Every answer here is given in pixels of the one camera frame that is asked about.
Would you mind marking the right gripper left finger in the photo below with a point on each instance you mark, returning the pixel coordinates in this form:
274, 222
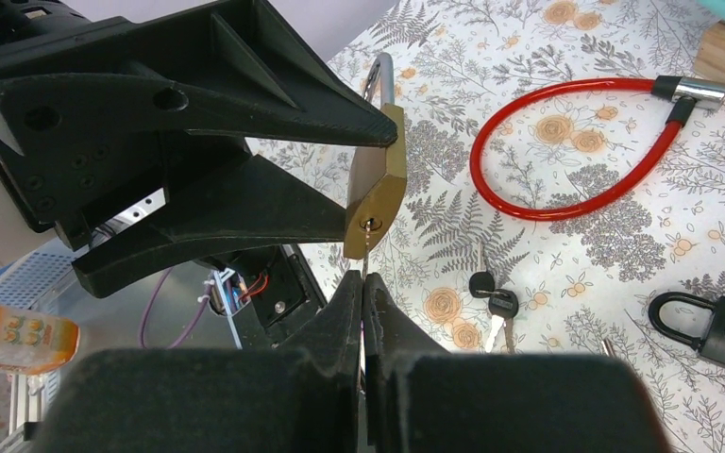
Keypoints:
298, 397

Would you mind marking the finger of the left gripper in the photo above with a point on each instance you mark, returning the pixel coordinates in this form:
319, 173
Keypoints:
255, 204
226, 68

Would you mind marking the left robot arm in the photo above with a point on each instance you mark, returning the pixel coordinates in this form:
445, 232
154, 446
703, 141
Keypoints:
185, 157

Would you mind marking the orange snack packet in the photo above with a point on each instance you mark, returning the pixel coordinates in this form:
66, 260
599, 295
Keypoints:
34, 343

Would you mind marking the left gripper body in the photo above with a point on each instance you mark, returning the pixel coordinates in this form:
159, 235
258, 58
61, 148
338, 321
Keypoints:
78, 137

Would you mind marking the black-headed key pair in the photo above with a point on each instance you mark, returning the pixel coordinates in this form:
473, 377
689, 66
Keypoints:
502, 304

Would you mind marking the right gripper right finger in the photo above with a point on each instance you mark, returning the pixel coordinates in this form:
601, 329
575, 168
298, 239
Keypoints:
423, 398

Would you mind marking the brass padlock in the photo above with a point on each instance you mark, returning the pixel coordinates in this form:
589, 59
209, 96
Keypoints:
378, 175

